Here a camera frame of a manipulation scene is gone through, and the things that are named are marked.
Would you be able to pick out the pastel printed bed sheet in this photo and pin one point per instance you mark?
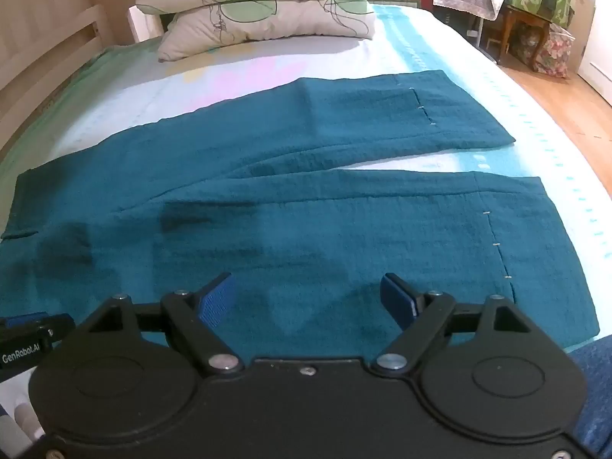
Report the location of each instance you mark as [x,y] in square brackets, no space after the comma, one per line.
[430,158]

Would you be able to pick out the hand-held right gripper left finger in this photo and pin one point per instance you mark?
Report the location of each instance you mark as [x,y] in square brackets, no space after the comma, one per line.
[215,303]

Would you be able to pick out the blue cloth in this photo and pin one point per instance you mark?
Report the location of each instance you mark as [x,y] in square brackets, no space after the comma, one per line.
[593,392]

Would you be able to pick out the wooden side table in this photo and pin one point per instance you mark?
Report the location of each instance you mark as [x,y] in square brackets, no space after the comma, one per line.
[521,21]

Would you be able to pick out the person's left hand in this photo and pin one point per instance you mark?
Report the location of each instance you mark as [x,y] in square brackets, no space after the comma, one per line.
[26,420]

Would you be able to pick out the teal pants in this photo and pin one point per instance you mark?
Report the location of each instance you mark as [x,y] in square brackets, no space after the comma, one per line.
[287,210]

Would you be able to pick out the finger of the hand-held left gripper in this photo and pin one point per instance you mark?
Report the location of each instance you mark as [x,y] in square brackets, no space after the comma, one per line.
[26,319]

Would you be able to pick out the floral fabric bag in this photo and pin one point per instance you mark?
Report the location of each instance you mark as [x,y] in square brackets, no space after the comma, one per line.
[550,52]

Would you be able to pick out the wooden bed frame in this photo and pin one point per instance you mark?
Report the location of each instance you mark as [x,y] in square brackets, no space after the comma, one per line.
[48,43]

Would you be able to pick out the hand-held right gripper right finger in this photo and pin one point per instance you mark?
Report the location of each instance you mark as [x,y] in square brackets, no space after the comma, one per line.
[397,301]

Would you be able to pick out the green under sheet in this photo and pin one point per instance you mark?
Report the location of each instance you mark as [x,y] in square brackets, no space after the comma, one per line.
[95,64]

